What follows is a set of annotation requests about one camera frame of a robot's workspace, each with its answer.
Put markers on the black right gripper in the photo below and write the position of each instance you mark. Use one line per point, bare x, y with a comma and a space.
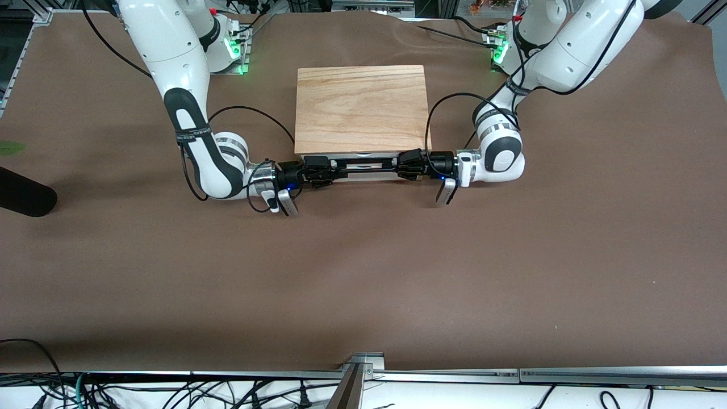
291, 171

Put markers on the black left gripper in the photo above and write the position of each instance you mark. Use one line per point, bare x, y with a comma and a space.
438, 163

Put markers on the white-fronted wooden drawer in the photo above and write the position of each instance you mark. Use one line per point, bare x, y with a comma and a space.
363, 165

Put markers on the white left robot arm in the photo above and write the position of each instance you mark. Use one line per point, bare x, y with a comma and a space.
573, 45

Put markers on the light wooden drawer cabinet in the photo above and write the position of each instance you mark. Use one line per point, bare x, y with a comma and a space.
363, 108

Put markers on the table cover cloth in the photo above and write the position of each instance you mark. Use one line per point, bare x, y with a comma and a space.
363, 272

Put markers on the black ribbed cylinder vase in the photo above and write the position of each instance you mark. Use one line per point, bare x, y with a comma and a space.
25, 193

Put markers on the artificial red rose with leaf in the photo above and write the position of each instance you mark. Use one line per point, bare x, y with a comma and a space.
10, 148

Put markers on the aluminium camera mount strut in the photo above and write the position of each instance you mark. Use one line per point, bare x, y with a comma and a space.
352, 386

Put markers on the aluminium table edge rail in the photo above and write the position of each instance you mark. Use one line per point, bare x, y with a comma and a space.
568, 376

